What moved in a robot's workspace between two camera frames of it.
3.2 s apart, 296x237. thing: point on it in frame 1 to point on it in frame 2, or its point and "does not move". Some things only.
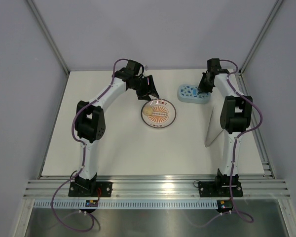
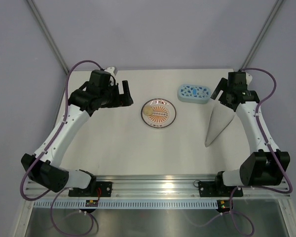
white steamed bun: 148,110 does not move
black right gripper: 201,88 to 221,86
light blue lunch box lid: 190,92 does not move
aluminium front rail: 156,187 does not move
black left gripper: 149,89 to 123,99
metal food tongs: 215,127 does not move
